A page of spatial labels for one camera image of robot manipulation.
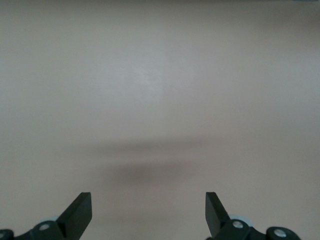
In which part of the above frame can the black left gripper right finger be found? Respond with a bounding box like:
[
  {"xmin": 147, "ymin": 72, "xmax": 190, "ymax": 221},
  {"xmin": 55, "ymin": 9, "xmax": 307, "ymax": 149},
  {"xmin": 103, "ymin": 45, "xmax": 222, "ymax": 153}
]
[{"xmin": 205, "ymin": 191, "xmax": 301, "ymax": 240}]

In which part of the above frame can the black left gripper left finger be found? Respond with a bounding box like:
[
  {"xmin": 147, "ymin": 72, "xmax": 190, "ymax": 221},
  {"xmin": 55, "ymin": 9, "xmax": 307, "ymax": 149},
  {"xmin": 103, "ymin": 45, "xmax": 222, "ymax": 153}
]
[{"xmin": 0, "ymin": 191, "xmax": 93, "ymax": 240}]

